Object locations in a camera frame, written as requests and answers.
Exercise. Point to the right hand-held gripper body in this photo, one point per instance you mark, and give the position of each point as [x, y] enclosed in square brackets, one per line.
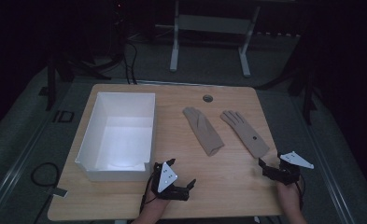
[288, 171]

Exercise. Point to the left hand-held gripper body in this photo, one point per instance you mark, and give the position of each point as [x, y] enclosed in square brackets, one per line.
[167, 177]

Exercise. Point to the beige glove with dark button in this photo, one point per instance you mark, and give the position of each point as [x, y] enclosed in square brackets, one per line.
[246, 133]

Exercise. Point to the plain beige glove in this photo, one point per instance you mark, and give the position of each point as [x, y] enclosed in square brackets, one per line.
[203, 130]

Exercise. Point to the white storage box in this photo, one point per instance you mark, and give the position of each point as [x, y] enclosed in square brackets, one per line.
[122, 146]

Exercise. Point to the person's right hand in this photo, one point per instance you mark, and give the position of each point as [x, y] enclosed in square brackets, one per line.
[288, 196]

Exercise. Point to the person's left hand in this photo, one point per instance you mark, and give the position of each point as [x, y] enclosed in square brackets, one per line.
[154, 207]

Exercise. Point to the black metal stand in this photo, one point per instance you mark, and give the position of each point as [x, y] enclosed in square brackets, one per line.
[308, 93]

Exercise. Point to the round grey table grommet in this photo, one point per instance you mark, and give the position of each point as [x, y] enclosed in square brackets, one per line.
[207, 98]

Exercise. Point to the grey flat floor tag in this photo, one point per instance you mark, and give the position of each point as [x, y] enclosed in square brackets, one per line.
[59, 192]

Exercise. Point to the white metal desk frame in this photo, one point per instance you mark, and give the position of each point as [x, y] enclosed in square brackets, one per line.
[175, 46]

